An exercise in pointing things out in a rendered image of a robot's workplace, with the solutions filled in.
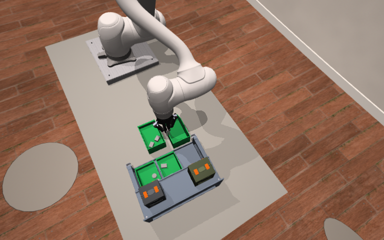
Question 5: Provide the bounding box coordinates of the grey metal shelf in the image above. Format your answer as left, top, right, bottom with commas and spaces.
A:
125, 133, 224, 223

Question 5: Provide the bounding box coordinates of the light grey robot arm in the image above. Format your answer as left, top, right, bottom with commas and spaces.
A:
97, 0, 217, 120

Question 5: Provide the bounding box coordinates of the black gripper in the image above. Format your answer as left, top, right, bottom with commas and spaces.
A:
152, 113, 178, 136

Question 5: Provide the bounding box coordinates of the green open-front bin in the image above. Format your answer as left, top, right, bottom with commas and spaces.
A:
137, 120, 167, 154
135, 161, 161, 187
168, 115, 191, 149
156, 151, 182, 177

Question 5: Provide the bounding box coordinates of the dark green tool case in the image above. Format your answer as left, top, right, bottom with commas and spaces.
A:
187, 157, 216, 187

